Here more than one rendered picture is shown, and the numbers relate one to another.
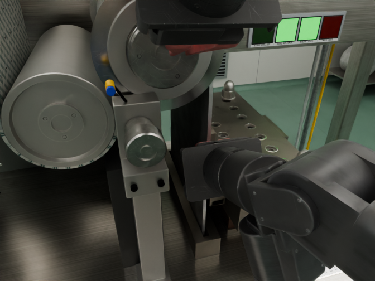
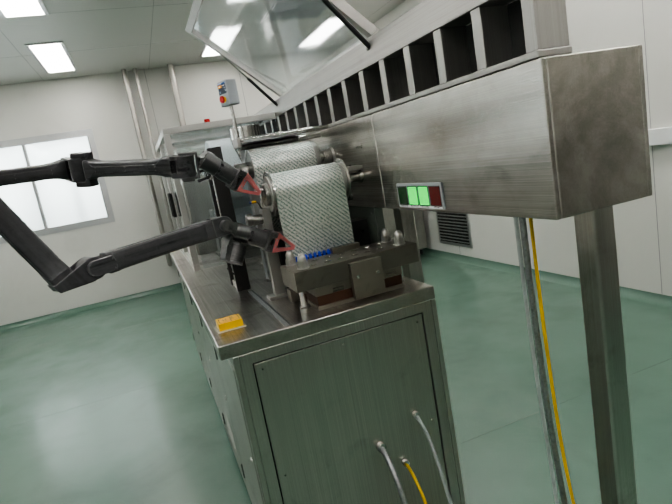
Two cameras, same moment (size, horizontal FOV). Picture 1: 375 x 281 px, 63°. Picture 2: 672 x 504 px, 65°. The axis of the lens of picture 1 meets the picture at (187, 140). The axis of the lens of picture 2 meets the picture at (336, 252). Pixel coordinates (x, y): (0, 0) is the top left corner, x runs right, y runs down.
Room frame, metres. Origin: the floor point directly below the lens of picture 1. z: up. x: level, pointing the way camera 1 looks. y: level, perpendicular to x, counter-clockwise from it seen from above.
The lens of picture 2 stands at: (0.41, -1.70, 1.33)
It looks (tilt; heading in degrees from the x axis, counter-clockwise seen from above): 10 degrees down; 87
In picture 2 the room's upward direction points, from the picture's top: 10 degrees counter-clockwise
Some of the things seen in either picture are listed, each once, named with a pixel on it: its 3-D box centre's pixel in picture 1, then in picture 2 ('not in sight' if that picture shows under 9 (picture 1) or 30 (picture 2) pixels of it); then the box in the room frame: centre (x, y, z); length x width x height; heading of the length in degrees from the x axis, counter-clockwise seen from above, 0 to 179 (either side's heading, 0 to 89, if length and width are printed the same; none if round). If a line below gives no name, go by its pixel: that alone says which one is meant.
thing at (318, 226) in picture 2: (186, 112); (318, 230); (0.47, 0.00, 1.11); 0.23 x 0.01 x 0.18; 15
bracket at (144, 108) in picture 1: (147, 212); (267, 254); (0.29, 0.05, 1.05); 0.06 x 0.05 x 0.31; 15
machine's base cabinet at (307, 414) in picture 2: not in sight; (269, 346); (0.14, 0.95, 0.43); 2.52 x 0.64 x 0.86; 105
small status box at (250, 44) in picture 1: (297, 29); (419, 195); (0.75, -0.26, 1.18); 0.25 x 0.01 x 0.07; 105
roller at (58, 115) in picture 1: (67, 84); not in sight; (0.43, 0.18, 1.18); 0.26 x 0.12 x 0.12; 15
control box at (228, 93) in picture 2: not in sight; (226, 93); (0.22, 0.56, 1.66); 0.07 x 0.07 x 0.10; 39
